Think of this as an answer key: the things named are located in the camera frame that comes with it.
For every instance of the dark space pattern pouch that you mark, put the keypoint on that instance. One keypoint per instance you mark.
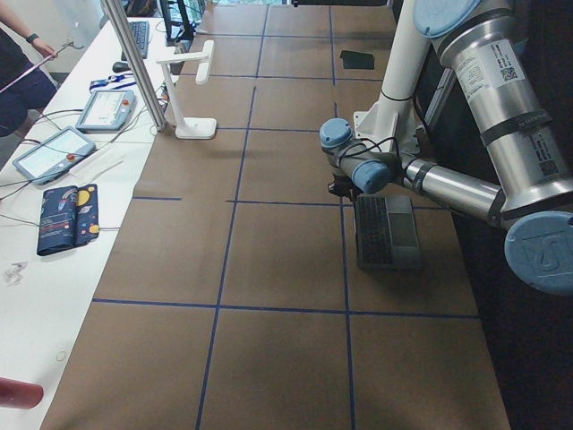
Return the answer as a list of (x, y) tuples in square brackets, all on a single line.
[(68, 218)]

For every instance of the black keyboard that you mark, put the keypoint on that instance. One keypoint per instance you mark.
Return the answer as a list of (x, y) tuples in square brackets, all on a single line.
[(141, 36)]

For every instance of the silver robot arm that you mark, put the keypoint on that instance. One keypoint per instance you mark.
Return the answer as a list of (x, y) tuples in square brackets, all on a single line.
[(457, 121)]

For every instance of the teach pendant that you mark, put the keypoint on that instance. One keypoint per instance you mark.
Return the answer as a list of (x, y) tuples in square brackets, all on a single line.
[(106, 111), (55, 156)]

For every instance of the black mouse pad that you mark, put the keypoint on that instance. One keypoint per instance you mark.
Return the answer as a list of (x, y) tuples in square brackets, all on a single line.
[(355, 60)]

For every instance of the person in dark clothes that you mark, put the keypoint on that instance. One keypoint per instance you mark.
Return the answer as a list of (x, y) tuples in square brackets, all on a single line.
[(26, 93)]

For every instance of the black computer mouse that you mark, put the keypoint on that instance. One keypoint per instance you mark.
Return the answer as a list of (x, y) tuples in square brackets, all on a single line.
[(120, 67)]

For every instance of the teach pendant far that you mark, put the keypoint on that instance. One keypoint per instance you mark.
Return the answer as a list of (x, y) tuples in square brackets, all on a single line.
[(106, 111)]

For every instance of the teach pendant near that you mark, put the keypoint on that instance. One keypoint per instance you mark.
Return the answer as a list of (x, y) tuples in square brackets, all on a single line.
[(55, 156)]

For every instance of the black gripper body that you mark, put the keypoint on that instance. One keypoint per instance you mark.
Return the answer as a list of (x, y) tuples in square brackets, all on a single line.
[(341, 188)]

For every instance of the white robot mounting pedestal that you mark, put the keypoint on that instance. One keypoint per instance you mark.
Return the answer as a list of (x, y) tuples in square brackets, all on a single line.
[(392, 118)]

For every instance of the red cylinder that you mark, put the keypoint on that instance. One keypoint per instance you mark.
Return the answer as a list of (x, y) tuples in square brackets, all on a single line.
[(19, 395)]

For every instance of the aluminium frame post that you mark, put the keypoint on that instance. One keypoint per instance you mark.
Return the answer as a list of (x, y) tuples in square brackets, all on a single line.
[(115, 14)]

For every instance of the person hand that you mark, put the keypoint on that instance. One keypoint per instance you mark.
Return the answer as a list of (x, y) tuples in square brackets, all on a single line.
[(44, 48)]

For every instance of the grey laptop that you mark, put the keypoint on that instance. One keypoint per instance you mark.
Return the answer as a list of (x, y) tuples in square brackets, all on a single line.
[(385, 233)]

